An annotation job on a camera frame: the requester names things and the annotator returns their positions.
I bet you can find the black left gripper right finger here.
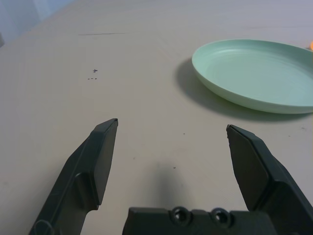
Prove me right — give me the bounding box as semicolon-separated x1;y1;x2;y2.
226;124;313;235

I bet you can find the light green plate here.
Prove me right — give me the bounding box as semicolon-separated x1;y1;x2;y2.
191;39;313;115

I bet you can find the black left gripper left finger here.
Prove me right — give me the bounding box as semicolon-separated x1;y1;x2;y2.
29;118;118;235

